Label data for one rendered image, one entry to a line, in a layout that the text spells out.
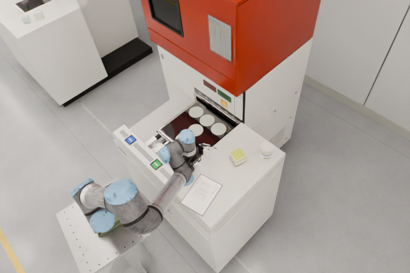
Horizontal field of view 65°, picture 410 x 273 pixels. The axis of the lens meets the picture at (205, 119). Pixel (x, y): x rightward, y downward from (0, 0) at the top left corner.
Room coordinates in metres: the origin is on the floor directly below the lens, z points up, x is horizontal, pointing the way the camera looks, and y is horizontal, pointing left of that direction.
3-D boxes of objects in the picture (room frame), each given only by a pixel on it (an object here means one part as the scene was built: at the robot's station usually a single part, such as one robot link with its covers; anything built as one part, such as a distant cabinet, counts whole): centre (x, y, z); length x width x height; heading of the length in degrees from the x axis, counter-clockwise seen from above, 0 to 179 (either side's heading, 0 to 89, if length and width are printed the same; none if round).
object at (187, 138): (0.94, 0.10, 1.28); 0.09 x 0.08 x 0.11; 123
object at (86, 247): (0.78, 0.63, 0.75); 0.45 x 0.44 x 0.13; 120
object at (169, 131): (1.30, 0.07, 0.90); 0.34 x 0.34 x 0.01; 39
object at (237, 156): (0.99, -0.16, 1.00); 0.07 x 0.07 x 0.07; 24
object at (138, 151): (1.12, 0.39, 0.89); 0.55 x 0.09 x 0.14; 39
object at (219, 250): (1.17, 0.10, 0.41); 0.97 x 0.64 x 0.82; 39
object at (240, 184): (0.94, -0.10, 0.89); 0.62 x 0.35 x 0.14; 129
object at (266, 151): (1.00, -0.33, 1.01); 0.07 x 0.07 x 0.10
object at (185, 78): (1.59, 0.02, 1.02); 0.82 x 0.03 x 0.40; 39
